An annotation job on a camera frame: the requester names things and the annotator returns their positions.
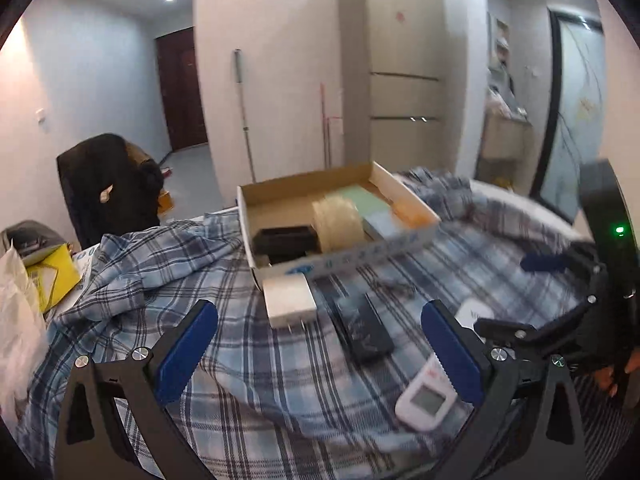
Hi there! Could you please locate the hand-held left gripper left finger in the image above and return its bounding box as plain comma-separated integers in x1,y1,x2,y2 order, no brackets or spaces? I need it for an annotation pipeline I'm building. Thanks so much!
52,299,221,480

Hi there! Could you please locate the cardboard box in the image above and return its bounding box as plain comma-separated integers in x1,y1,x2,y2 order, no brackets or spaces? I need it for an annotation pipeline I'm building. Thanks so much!
236,160,442,291

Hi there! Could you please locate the white charger block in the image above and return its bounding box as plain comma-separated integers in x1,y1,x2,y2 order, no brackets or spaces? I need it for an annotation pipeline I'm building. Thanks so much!
262,274,319,330

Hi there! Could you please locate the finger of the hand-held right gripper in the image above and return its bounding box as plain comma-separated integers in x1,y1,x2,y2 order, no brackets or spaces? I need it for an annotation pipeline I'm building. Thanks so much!
472,272,608,361
519,245,603,283

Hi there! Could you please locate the grey mop handle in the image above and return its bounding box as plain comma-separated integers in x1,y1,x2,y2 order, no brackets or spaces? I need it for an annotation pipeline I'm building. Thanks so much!
233,48,257,184

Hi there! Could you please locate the brown garment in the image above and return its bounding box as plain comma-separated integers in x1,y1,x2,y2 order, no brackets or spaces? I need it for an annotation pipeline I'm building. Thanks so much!
124,142,162,172

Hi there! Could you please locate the bathroom wall shelf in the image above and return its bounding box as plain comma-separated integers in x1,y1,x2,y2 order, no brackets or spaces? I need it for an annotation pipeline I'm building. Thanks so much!
492,14,514,69

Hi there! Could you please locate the light blue notepad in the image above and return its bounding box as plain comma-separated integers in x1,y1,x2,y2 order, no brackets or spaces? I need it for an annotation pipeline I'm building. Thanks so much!
362,209,406,241

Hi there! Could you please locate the dark wooden door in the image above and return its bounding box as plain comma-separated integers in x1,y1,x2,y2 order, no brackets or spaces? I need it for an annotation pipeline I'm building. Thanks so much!
155,26,209,153

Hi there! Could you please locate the chair with black jacket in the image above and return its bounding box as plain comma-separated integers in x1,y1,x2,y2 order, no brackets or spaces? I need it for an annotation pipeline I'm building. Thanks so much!
56,133,165,250

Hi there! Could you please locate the white plastic bag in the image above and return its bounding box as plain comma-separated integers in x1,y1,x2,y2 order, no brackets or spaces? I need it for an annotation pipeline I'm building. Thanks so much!
0,244,49,422

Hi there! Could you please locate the white digital thermometer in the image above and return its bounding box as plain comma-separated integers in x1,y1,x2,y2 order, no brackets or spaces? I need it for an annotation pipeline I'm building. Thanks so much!
394,352,459,431

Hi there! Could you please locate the pile of pale cloth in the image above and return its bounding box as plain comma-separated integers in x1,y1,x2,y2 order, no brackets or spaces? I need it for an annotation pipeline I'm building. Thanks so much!
487,87,531,121

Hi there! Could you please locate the blue plaid blanket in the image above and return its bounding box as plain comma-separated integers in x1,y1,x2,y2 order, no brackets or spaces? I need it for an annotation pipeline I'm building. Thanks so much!
14,167,637,480

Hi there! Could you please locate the person's right hand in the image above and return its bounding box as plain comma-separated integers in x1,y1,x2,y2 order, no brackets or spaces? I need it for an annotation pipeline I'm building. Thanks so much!
592,350,640,400

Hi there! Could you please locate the black plastic tray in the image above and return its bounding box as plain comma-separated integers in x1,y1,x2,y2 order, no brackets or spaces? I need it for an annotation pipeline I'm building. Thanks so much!
252,224,319,266

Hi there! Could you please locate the bathroom vanity cabinet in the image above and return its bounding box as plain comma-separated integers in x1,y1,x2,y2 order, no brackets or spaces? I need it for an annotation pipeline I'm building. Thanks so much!
474,109,534,176

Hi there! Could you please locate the round yellow rabbit mirror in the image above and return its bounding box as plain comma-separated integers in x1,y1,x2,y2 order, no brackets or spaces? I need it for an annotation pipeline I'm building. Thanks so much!
311,194,366,254

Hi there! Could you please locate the painted glass sliding door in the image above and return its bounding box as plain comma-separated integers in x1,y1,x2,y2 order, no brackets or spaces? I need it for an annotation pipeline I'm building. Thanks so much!
529,7,609,222

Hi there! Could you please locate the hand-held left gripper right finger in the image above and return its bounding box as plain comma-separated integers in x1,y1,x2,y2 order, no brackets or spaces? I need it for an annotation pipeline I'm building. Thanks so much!
420,300,587,480

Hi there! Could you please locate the black flat case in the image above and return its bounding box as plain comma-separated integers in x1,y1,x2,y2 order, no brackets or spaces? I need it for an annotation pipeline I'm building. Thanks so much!
332,292,396,364

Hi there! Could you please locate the yellow box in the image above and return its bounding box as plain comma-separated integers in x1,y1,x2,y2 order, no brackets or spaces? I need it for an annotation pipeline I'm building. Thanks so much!
24,242,82,314

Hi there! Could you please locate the red broom stick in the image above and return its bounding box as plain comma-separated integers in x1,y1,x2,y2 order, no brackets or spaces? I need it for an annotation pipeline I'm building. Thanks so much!
318,82,346,169

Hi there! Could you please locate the beige refrigerator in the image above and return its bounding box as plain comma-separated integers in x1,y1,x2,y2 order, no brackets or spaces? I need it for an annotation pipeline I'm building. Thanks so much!
338,0,447,177

